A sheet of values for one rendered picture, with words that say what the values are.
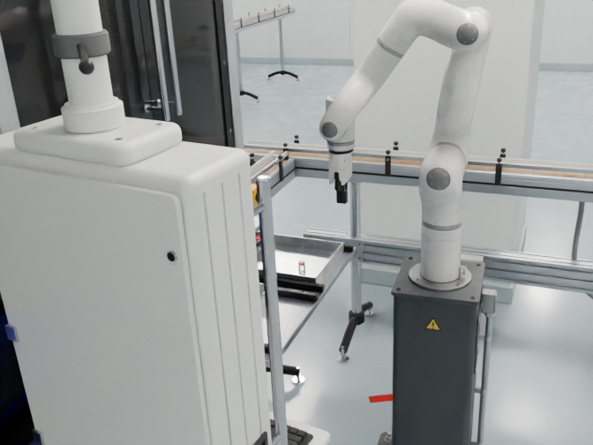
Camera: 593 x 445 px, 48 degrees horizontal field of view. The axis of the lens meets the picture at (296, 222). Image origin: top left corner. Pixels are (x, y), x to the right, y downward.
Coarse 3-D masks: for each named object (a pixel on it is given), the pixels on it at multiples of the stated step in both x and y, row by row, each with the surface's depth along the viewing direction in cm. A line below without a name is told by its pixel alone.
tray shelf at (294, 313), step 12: (348, 252) 223; (336, 264) 215; (336, 276) 210; (288, 288) 202; (288, 300) 196; (300, 300) 195; (264, 312) 190; (288, 312) 190; (300, 312) 189; (312, 312) 192; (264, 324) 184; (288, 324) 184; (300, 324) 184; (264, 336) 178; (288, 336) 178
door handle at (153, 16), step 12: (156, 12) 164; (156, 24) 164; (156, 36) 165; (156, 48) 166; (156, 60) 168; (156, 72) 169; (144, 108) 174; (156, 108) 174; (168, 108) 173; (168, 120) 174
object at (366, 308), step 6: (366, 306) 341; (366, 312) 354; (372, 312) 354; (354, 318) 326; (360, 318) 328; (348, 324) 324; (354, 324) 324; (348, 330) 320; (354, 330) 322; (348, 336) 318; (342, 342) 317; (348, 342) 317; (342, 348) 314; (348, 348) 316; (342, 354) 315; (342, 360) 315; (348, 360) 315
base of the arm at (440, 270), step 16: (432, 240) 198; (448, 240) 197; (432, 256) 200; (448, 256) 199; (416, 272) 210; (432, 272) 202; (448, 272) 201; (464, 272) 204; (432, 288) 200; (448, 288) 200
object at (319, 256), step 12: (276, 240) 232; (288, 240) 230; (300, 240) 228; (312, 240) 226; (324, 240) 224; (276, 252) 225; (288, 252) 225; (300, 252) 225; (312, 252) 224; (324, 252) 224; (336, 252) 216; (276, 264) 217; (288, 264) 217; (312, 264) 216; (324, 264) 215; (288, 276) 204; (300, 276) 202; (312, 276) 208; (324, 276) 208
